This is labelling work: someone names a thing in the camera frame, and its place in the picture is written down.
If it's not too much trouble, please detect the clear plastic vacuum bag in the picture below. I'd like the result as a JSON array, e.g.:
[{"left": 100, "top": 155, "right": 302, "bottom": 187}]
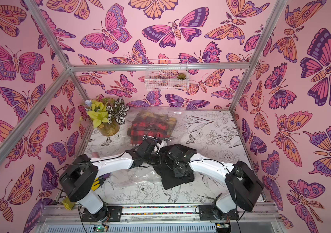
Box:
[{"left": 98, "top": 111, "right": 196, "bottom": 189}]

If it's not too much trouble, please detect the red black plaid shirt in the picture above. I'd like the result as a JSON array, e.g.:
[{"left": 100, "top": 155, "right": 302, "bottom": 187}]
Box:
[{"left": 127, "top": 120, "right": 171, "bottom": 146}]

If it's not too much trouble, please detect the yellow plaid shirt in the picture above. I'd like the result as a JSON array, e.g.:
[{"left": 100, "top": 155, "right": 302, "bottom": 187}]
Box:
[{"left": 133, "top": 111, "right": 177, "bottom": 135}]

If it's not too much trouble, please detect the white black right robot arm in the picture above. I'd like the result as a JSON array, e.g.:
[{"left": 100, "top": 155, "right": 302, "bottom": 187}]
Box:
[{"left": 160, "top": 144, "right": 263, "bottom": 214}]

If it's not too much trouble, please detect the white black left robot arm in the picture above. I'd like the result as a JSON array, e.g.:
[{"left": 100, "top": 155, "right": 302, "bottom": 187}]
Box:
[{"left": 59, "top": 138, "right": 167, "bottom": 215}]

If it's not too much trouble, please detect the potted plant in glass vase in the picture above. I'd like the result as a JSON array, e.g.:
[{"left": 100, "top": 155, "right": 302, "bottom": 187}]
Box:
[{"left": 78, "top": 94, "right": 130, "bottom": 137}]

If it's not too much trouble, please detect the small green succulent plant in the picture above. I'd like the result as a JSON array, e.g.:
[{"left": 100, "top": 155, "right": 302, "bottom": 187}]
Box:
[{"left": 177, "top": 73, "right": 187, "bottom": 79}]

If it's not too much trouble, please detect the yellow rubber glove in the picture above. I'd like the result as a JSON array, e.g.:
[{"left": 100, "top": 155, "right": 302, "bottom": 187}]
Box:
[{"left": 62, "top": 177, "right": 106, "bottom": 210}]

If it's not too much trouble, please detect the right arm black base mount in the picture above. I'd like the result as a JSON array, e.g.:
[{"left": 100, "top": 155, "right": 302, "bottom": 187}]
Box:
[{"left": 196, "top": 194, "right": 239, "bottom": 221}]

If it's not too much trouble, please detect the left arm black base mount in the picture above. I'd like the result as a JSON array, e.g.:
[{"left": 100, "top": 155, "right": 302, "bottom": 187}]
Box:
[{"left": 80, "top": 205, "right": 123, "bottom": 222}]

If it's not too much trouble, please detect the white wire wall basket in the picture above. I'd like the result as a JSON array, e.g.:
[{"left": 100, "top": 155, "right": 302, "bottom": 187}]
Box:
[{"left": 144, "top": 58, "right": 190, "bottom": 91}]

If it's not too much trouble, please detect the aluminium front rail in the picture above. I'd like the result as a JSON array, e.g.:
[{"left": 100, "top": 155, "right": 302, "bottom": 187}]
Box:
[{"left": 40, "top": 203, "right": 279, "bottom": 225}]

